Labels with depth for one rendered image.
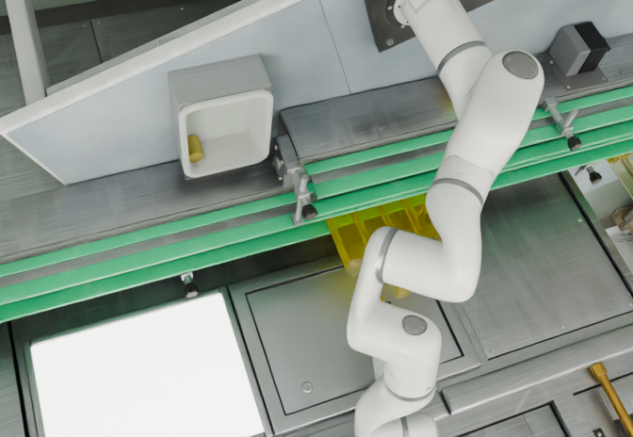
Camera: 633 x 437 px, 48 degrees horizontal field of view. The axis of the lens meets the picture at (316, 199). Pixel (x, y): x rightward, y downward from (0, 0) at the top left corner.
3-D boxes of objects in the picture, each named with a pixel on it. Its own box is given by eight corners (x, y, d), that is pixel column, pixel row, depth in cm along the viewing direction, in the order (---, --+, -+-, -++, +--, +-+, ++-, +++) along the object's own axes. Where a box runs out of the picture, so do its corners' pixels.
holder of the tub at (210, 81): (176, 158, 151) (186, 188, 148) (167, 71, 128) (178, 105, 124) (254, 140, 156) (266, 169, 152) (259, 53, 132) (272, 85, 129)
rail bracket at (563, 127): (536, 105, 159) (566, 153, 153) (548, 83, 153) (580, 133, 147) (551, 101, 160) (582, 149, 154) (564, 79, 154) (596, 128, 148)
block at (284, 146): (269, 163, 153) (280, 189, 150) (271, 137, 145) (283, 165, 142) (285, 159, 154) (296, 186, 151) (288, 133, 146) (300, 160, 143)
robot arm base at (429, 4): (378, -12, 124) (415, 55, 117) (443, -53, 121) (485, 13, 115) (403, 31, 138) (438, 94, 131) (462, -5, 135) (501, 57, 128)
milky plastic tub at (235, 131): (174, 146, 147) (185, 181, 143) (166, 72, 127) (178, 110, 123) (255, 127, 151) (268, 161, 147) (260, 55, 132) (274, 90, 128)
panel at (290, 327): (24, 347, 149) (52, 514, 133) (21, 341, 146) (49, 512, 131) (416, 236, 172) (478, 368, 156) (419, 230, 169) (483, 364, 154)
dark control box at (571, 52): (546, 50, 166) (564, 77, 162) (560, 25, 159) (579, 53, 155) (576, 43, 168) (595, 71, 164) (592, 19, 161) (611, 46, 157)
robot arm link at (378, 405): (430, 351, 117) (422, 423, 131) (352, 358, 117) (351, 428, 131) (442, 396, 111) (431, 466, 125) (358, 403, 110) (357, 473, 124)
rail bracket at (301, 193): (280, 194, 151) (299, 245, 146) (284, 149, 137) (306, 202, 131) (293, 191, 152) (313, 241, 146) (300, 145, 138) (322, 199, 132)
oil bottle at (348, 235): (316, 200, 160) (350, 283, 150) (318, 186, 155) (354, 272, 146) (339, 194, 162) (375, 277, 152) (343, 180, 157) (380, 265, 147)
